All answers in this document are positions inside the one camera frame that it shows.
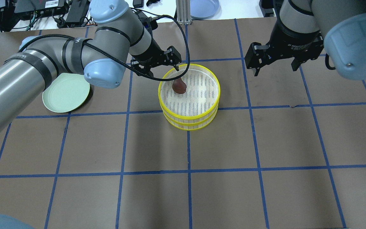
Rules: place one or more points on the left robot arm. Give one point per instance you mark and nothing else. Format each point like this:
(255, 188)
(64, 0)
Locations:
(121, 42)

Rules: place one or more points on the light green plate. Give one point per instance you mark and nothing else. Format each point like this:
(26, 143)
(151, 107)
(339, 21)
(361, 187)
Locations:
(66, 93)

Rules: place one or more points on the black electronics box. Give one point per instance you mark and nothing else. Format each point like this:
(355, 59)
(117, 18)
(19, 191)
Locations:
(27, 9)

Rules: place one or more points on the brown steamed bun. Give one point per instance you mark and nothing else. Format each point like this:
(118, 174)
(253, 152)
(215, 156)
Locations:
(179, 86)

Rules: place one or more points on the yellow steamer layer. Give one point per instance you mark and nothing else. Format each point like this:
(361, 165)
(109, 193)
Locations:
(200, 99)
(190, 124)

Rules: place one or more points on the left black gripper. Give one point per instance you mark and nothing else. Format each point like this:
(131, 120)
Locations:
(151, 51)

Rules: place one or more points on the blue bowl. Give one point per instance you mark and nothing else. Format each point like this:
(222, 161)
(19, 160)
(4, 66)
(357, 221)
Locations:
(203, 9)

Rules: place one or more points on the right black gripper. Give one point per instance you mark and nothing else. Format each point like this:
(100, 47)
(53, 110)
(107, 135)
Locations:
(292, 43)

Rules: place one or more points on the aluminium frame post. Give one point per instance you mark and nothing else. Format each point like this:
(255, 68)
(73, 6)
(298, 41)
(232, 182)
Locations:
(183, 12)

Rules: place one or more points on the yellow bottom steamer layer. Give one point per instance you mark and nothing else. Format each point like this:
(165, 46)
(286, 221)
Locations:
(190, 124)

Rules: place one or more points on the yellow top steamer layer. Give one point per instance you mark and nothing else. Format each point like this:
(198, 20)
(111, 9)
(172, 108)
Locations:
(200, 99)

